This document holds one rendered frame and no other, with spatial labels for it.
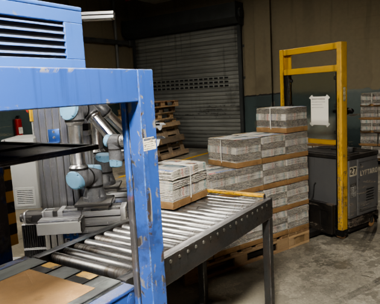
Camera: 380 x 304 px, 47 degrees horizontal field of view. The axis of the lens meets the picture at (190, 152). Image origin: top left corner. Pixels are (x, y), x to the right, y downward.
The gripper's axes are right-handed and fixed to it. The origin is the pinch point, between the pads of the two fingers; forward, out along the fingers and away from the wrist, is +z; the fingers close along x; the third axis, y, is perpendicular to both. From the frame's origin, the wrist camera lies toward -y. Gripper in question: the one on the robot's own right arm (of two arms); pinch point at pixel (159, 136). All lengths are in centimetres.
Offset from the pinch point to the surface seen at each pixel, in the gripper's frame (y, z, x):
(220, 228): 46, 40, 12
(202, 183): 29, 10, -40
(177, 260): 55, 33, 48
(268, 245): 66, 50, -50
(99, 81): -12, 41, 117
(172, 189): 29.8, 3.9, -8.9
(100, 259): 53, 4, 62
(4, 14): -29, 21, 130
